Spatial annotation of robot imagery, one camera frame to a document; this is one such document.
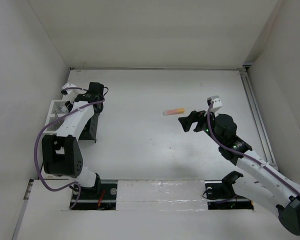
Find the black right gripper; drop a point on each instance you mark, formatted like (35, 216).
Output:
(194, 116)

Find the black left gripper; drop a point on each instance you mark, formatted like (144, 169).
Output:
(69, 104)

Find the orange yellow highlighter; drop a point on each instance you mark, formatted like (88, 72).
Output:
(176, 111)

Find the jar of paper clips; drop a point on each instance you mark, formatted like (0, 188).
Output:
(64, 109)

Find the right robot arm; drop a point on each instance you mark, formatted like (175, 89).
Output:
(276, 192)

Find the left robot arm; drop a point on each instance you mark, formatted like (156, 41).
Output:
(61, 153)

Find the black slotted container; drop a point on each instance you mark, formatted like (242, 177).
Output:
(89, 132)

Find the white slotted container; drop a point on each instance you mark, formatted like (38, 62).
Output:
(55, 106)

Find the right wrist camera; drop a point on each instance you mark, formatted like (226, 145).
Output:
(214, 103)

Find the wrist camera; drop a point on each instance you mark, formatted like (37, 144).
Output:
(70, 90)
(214, 103)

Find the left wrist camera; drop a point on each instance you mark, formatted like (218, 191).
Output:
(70, 90)

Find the aluminium rail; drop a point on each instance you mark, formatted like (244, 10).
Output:
(256, 115)

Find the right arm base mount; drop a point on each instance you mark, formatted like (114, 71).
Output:
(220, 194)

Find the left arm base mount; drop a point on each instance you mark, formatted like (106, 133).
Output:
(106, 200)

